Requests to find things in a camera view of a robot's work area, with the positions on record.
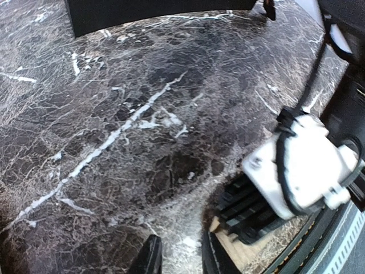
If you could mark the black glass-lid display case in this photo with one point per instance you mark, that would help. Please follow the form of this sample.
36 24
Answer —
87 16

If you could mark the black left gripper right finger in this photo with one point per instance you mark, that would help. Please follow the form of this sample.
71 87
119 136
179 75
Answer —
214 257

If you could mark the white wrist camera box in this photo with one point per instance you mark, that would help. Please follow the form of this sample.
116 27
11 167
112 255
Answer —
314 169

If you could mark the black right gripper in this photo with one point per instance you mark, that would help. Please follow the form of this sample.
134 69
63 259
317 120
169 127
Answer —
243 211

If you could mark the white slotted cable duct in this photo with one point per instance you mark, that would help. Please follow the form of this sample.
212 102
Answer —
333 251

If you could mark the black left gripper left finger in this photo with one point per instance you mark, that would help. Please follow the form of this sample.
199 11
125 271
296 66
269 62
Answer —
149 260

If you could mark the red orange argyle sock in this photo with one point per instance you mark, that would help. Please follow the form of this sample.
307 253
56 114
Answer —
269 6

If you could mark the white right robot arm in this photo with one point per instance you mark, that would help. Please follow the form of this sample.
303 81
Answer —
343 116

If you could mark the tan brown sock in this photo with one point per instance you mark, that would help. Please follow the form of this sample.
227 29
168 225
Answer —
241 254

